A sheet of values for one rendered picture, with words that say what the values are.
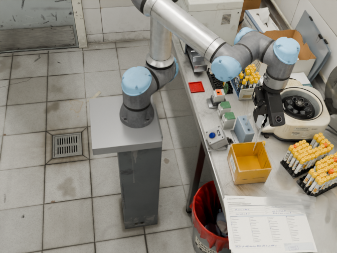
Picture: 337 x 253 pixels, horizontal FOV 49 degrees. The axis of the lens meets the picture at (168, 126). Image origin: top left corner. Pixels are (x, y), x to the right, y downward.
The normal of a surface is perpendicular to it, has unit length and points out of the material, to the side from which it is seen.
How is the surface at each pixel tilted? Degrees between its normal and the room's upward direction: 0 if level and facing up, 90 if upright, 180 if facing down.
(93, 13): 90
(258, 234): 0
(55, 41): 91
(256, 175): 90
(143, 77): 7
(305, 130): 90
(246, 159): 0
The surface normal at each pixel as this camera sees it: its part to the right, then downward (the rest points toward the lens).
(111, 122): 0.05, -0.65
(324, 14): -0.98, 0.11
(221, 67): -0.66, 0.55
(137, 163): 0.18, 0.76
